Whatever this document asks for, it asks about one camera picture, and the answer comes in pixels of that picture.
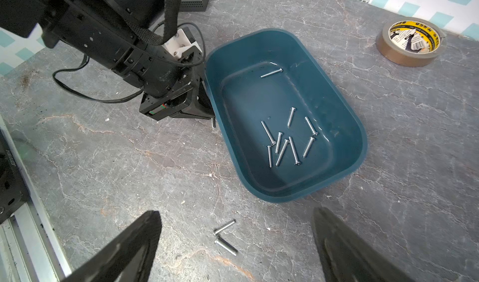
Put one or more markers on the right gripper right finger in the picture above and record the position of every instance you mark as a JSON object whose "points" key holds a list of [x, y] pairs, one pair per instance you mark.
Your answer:
{"points": [[345, 256]]}

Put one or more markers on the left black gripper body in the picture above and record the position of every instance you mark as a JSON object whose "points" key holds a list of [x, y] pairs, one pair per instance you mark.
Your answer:
{"points": [[174, 91]]}

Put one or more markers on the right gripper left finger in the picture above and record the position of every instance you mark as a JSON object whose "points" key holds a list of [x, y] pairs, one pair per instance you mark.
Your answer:
{"points": [[128, 257]]}

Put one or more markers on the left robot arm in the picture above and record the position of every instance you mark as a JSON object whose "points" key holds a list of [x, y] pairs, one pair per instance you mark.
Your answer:
{"points": [[139, 40]]}

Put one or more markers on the teal plastic storage box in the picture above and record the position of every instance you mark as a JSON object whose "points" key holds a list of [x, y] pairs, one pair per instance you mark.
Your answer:
{"points": [[241, 100]]}

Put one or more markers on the brown tape roll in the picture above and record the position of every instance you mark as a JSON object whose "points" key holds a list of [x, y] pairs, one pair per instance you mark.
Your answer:
{"points": [[411, 42]]}

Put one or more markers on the aluminium front rail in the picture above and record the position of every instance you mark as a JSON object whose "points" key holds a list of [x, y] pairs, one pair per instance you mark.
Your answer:
{"points": [[30, 249]]}

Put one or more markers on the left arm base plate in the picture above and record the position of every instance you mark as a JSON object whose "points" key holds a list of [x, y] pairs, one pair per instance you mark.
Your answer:
{"points": [[14, 191]]}

